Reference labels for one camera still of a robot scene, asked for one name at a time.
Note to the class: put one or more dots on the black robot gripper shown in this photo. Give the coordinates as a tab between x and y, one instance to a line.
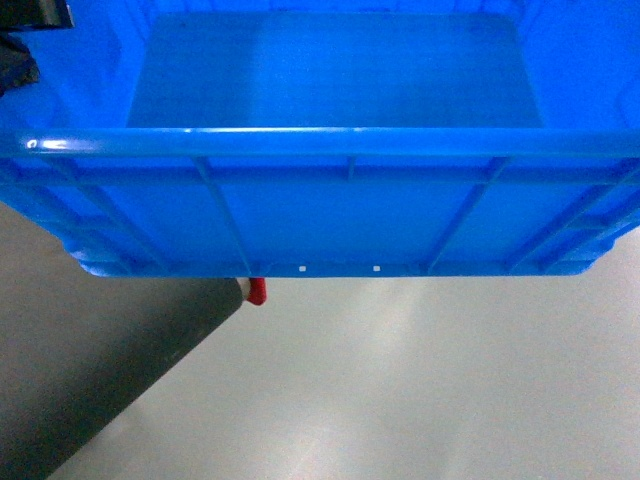
18	66

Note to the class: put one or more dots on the large blue plastic crate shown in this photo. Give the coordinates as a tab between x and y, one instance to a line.
330	138

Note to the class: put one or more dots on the red table corner clamp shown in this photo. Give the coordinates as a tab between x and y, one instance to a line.
253	289

